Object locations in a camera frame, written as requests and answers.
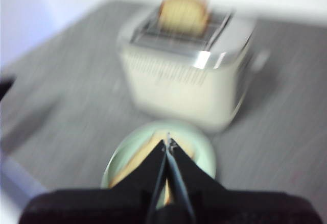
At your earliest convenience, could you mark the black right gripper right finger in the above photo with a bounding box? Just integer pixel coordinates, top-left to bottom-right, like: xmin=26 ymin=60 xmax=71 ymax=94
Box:
xmin=167 ymin=137 xmax=323 ymax=224

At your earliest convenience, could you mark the pale green round plate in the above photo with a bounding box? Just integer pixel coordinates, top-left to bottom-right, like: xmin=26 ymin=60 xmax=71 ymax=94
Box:
xmin=100 ymin=120 xmax=218 ymax=210

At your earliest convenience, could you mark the round-topped bread slice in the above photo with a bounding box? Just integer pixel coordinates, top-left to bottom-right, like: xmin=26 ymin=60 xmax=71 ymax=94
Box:
xmin=158 ymin=0 xmax=212 ymax=38

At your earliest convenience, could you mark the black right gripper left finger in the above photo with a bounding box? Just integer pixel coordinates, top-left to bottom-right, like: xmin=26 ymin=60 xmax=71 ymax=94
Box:
xmin=19 ymin=137 xmax=169 ymax=224

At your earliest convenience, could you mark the cream two-slot toaster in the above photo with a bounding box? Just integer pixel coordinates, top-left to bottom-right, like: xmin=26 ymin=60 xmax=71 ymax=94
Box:
xmin=116 ymin=4 xmax=269 ymax=133

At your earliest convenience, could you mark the large square bread slice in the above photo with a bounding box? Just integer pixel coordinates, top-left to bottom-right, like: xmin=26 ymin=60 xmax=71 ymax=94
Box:
xmin=109 ymin=129 xmax=198 ymax=207

